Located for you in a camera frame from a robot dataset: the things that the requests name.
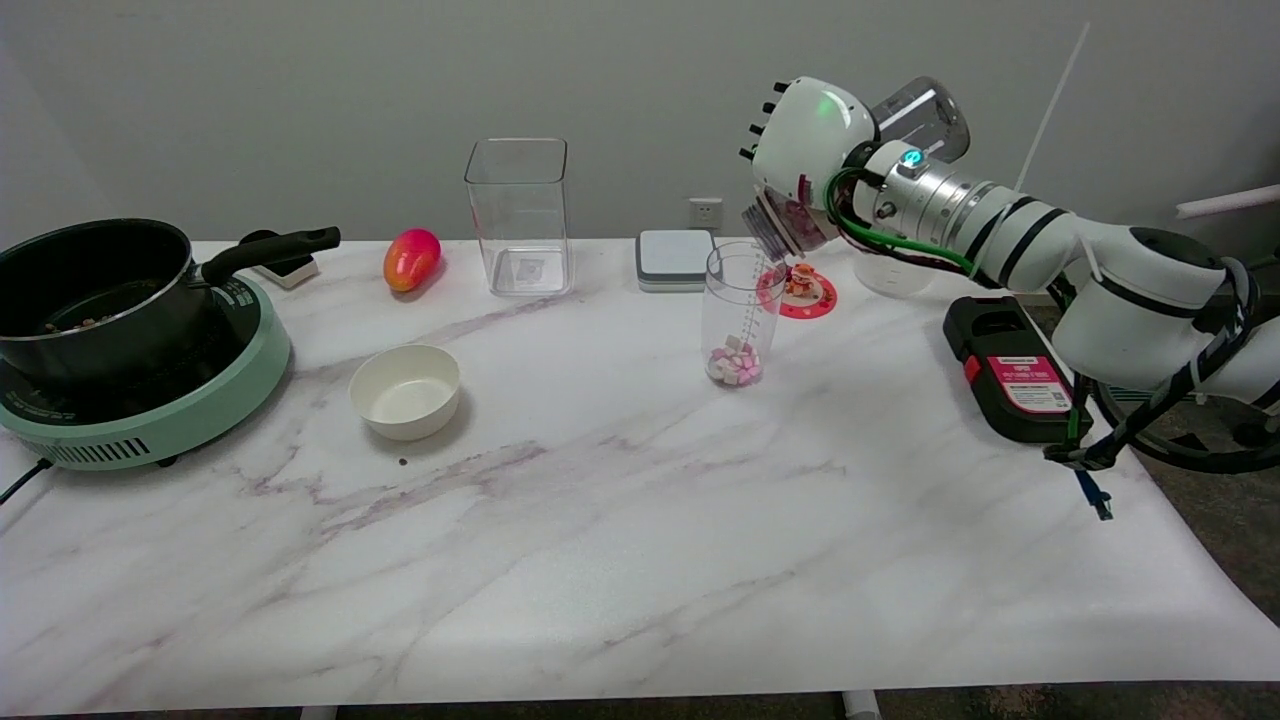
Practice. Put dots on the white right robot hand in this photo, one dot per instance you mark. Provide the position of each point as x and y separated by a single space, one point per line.
805 140

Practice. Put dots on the clear bottle with beige sleeve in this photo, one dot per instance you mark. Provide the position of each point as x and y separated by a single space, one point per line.
925 115

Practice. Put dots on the clear tall measuring cup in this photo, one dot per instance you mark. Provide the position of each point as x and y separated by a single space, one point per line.
742 310

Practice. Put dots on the small orange figurine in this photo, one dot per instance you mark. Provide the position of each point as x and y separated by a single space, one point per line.
801 284

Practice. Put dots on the pink round coaster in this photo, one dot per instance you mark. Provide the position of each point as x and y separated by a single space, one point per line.
815 305

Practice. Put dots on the white grey kitchen scale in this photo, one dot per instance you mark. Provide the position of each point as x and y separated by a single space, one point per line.
675 258

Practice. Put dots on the pink white candy pieces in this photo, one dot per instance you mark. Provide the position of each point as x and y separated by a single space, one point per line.
735 365

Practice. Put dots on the clear square plastic container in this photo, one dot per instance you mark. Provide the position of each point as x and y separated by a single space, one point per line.
518 220

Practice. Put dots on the black case with pink label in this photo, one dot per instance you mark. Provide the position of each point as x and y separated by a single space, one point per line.
1020 380

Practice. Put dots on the red yellow mango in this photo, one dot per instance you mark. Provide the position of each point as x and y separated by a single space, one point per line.
410 260

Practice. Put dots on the white padded bar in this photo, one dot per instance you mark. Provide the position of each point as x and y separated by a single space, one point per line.
1230 202

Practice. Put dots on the white round bowl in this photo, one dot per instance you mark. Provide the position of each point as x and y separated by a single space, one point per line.
405 395

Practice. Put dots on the black and white small device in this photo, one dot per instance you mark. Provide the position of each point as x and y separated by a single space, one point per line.
295 272

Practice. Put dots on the white table leg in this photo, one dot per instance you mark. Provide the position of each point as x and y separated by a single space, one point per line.
860 706
318 713

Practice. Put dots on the green induction cooker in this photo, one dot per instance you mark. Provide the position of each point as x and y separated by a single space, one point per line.
200 400

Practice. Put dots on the white wall outlet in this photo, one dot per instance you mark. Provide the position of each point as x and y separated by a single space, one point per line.
705 213

